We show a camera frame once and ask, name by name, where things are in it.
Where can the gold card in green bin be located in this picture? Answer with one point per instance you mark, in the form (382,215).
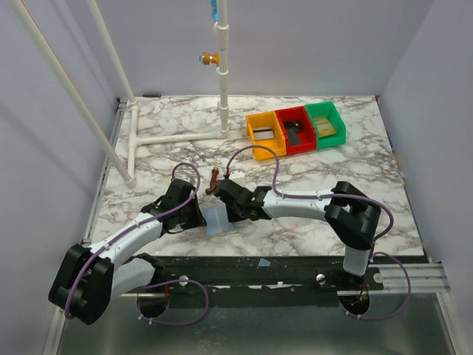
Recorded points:
(324,126)

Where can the blue sticker on rail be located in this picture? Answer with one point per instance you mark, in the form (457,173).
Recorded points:
(263,263)

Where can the black card in red bin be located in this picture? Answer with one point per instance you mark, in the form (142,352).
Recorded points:
(293,125)

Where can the orange camera on pole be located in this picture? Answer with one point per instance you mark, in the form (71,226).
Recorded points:
(210,58)

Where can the white PVC pipe frame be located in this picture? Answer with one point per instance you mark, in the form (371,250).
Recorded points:
(127,171)

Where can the brown metal pipe fitting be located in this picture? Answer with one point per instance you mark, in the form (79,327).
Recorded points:
(214,181)

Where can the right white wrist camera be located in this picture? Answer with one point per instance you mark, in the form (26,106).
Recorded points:
(238,177)

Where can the green plastic bin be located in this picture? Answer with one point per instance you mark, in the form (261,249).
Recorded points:
(328,109)

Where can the white card in yellow bin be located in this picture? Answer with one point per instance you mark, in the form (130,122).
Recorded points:
(263,133)

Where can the yellow plastic bin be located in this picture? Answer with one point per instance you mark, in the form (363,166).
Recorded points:
(265,119)

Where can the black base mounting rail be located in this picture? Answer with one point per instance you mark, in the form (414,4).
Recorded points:
(238,282)

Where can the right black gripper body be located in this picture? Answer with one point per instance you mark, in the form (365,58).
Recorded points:
(225,190)

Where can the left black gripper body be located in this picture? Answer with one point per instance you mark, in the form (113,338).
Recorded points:
(193,213)

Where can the red plastic bin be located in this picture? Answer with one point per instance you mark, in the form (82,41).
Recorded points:
(299,132)

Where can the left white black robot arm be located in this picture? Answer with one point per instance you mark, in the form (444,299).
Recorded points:
(89,277)

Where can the beige card holder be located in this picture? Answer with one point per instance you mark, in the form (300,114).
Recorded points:
(217,221)

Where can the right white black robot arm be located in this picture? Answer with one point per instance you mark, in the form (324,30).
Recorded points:
(351,214)

